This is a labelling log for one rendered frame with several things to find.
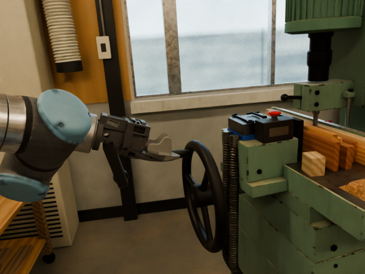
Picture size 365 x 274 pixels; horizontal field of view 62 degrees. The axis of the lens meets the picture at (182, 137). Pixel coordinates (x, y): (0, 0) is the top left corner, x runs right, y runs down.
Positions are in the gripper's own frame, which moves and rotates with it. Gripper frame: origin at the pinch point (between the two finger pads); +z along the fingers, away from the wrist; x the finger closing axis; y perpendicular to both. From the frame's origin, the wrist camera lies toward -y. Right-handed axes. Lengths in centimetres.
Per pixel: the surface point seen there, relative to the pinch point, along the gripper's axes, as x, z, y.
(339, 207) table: -29.4, 23.6, 4.7
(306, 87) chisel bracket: -3.8, 28.0, 26.0
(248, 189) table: -12.2, 15.4, -0.7
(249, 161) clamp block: -11.7, 13.7, 5.7
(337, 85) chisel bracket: -5.3, 35.6, 28.7
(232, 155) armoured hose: -6.9, 11.6, 5.3
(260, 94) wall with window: 118, 90, 24
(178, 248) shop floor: 86, 49, -79
